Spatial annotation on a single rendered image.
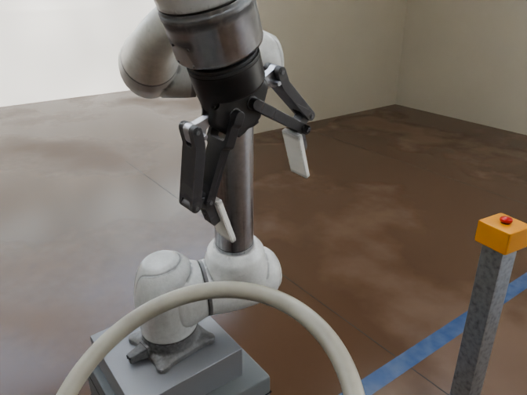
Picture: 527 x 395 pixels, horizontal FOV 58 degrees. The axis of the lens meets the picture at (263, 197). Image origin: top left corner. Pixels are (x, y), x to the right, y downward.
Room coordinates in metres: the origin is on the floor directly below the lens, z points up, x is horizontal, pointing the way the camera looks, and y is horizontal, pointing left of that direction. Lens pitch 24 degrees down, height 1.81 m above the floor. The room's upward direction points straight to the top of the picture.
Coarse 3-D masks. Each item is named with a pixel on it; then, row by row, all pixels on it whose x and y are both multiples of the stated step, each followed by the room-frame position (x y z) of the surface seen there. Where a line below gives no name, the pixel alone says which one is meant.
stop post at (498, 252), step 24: (480, 240) 1.40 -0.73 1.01; (504, 240) 1.33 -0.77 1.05; (480, 264) 1.41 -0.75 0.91; (504, 264) 1.36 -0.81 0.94; (480, 288) 1.39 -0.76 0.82; (504, 288) 1.38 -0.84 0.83; (480, 312) 1.37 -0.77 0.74; (480, 336) 1.35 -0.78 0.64; (480, 360) 1.36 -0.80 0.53; (456, 384) 1.40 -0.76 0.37; (480, 384) 1.37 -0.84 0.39
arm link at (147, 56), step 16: (144, 32) 0.72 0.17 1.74; (160, 32) 0.70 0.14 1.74; (128, 48) 0.80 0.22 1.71; (144, 48) 0.74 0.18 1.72; (160, 48) 0.72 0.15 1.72; (128, 64) 0.82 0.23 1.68; (144, 64) 0.78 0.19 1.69; (160, 64) 0.78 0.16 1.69; (176, 64) 0.86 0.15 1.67; (144, 80) 0.83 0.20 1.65; (160, 80) 0.84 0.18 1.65
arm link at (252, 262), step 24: (264, 48) 0.96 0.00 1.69; (240, 144) 0.99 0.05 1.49; (240, 168) 1.00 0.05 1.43; (240, 192) 1.01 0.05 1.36; (240, 216) 1.02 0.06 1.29; (216, 240) 1.05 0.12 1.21; (240, 240) 1.03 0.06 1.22; (216, 264) 1.03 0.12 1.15; (240, 264) 1.02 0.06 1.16; (264, 264) 1.07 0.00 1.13; (216, 312) 1.02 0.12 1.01
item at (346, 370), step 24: (192, 288) 0.70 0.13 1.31; (216, 288) 0.69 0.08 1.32; (240, 288) 0.68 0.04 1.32; (264, 288) 0.67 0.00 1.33; (144, 312) 0.67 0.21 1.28; (288, 312) 0.63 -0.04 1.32; (312, 312) 0.61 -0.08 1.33; (120, 336) 0.64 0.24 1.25; (336, 336) 0.57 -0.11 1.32; (96, 360) 0.61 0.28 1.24; (336, 360) 0.53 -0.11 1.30; (72, 384) 0.57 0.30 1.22; (360, 384) 0.50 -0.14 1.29
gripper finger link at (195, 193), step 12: (180, 132) 0.47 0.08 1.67; (192, 132) 0.45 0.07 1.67; (192, 144) 0.46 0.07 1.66; (204, 144) 0.46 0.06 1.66; (192, 156) 0.46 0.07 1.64; (204, 156) 0.47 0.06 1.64; (192, 168) 0.46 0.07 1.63; (180, 180) 0.47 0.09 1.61; (192, 180) 0.46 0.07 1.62; (180, 192) 0.47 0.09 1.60; (192, 192) 0.46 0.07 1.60; (180, 204) 0.48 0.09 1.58; (192, 204) 0.46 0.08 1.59
